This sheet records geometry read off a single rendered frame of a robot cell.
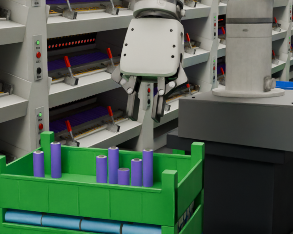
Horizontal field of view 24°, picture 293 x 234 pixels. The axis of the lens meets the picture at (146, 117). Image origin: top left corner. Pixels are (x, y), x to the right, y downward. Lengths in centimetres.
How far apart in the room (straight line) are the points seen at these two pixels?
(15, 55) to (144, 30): 78
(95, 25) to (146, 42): 104
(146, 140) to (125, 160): 133
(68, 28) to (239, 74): 56
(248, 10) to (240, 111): 27
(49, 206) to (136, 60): 28
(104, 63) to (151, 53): 124
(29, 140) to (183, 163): 79
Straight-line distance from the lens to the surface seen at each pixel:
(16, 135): 191
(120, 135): 234
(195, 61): 295
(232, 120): 165
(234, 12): 175
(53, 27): 195
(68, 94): 204
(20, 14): 184
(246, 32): 174
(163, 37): 112
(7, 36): 178
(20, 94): 187
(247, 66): 175
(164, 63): 111
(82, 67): 222
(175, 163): 118
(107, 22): 222
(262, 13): 175
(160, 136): 275
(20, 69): 186
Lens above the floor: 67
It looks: 12 degrees down
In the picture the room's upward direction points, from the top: straight up
